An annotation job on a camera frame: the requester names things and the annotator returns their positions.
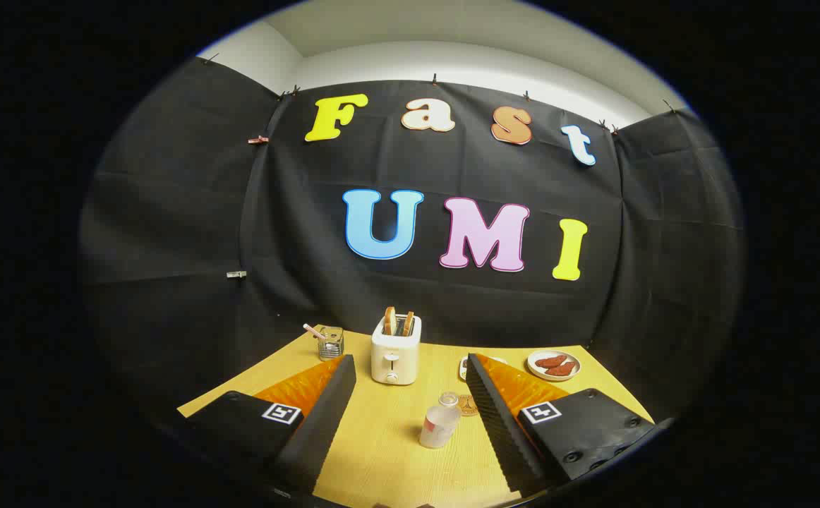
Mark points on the pink striped straw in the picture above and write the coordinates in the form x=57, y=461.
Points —
x=312, y=330

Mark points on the toast slice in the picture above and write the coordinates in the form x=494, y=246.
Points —
x=408, y=323
x=389, y=319

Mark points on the metal mesh basket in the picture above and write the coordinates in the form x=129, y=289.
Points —
x=332, y=346

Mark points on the round white plate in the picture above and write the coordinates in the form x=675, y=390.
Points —
x=533, y=372

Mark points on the red meat piece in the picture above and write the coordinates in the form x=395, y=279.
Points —
x=562, y=370
x=551, y=361

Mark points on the clear plastic juice bottle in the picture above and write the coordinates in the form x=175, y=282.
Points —
x=438, y=429

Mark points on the white toaster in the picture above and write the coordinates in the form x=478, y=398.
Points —
x=396, y=356

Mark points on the round wooden coaster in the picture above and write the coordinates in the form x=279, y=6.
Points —
x=469, y=406

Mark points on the wooden table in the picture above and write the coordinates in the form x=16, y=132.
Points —
x=396, y=458

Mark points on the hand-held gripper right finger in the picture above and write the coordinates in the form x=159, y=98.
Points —
x=498, y=423

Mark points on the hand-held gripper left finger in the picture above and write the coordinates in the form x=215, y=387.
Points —
x=325, y=423

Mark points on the small white divided dish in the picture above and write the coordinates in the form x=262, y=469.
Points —
x=463, y=368

